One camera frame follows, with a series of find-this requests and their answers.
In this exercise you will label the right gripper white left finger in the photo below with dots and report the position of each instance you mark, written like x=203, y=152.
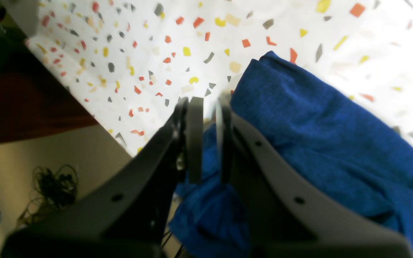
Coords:
x=127, y=216

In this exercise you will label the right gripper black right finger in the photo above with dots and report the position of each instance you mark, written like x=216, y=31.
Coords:
x=287, y=217

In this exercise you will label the blue t-shirt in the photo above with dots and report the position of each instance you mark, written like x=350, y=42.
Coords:
x=336, y=145

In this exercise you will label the terrazzo patterned tablecloth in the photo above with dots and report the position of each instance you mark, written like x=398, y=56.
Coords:
x=128, y=62

